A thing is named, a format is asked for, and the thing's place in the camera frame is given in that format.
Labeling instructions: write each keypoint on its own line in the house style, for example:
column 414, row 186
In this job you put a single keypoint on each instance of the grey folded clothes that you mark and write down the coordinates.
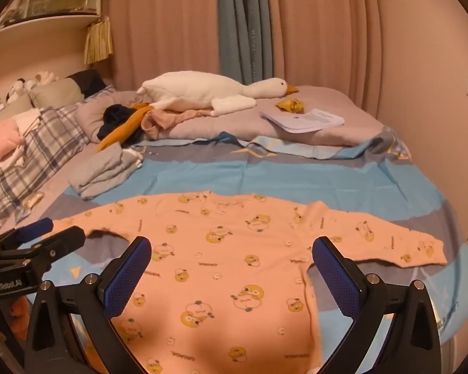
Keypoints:
column 97, row 171

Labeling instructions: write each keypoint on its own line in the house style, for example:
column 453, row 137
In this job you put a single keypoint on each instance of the pink curtain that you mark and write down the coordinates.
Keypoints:
column 327, row 27
column 160, row 19

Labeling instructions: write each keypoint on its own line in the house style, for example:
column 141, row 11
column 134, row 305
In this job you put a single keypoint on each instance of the stack of white papers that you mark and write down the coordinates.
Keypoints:
column 300, row 120

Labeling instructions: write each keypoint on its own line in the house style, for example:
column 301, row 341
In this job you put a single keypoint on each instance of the white goose plush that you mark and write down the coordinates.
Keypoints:
column 195, row 89

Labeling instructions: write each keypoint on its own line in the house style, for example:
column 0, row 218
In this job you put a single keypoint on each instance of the yellow fringed cloth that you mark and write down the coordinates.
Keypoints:
column 97, row 41

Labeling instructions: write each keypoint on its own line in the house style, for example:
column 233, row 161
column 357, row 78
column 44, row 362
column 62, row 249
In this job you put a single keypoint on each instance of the small gold packet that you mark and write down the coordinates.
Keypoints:
column 35, row 200

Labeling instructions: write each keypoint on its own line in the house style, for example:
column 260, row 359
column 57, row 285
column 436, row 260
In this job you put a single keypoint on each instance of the blue grey curtain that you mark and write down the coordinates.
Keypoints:
column 243, row 19

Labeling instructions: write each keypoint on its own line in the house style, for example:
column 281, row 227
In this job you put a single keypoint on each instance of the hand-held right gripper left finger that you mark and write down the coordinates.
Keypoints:
column 126, row 280

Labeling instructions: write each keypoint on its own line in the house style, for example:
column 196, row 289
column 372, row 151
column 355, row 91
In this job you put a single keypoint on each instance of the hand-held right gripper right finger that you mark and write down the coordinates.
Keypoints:
column 337, row 280

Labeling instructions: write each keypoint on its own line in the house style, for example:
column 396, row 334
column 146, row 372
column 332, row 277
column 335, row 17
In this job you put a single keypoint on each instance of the lilac duvet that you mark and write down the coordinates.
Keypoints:
column 238, row 128

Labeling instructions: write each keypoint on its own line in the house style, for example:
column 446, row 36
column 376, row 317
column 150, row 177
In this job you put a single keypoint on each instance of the dark pillow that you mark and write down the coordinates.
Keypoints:
column 87, row 81

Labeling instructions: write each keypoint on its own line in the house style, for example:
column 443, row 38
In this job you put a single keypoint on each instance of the black white plush toy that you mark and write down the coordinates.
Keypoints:
column 15, row 89

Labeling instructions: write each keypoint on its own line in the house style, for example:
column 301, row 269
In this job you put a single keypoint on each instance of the beige pink cloth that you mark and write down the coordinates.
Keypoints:
column 160, row 122

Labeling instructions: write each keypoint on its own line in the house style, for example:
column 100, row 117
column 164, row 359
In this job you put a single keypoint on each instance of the beige pillow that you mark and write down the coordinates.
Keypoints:
column 11, row 107

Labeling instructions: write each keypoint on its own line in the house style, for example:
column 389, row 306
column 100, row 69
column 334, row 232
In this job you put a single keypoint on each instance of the grey green pillow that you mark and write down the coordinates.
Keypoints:
column 56, row 91

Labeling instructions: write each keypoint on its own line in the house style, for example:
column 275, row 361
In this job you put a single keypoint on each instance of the orange cloth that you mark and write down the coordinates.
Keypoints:
column 119, row 132

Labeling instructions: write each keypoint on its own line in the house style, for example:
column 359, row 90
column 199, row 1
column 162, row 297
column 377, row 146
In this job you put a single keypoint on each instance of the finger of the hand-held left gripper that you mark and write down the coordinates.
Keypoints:
column 35, row 228
column 62, row 243

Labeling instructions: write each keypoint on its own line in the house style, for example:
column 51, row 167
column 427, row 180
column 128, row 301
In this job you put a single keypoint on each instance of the yellow crumpled wrapper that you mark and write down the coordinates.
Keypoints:
column 290, row 105

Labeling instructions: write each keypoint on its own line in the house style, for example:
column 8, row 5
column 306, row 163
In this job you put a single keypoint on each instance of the small white cloth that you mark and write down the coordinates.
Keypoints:
column 134, row 159

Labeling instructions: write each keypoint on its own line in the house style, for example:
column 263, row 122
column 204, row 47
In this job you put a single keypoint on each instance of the dark navy cloth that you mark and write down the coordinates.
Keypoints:
column 115, row 115

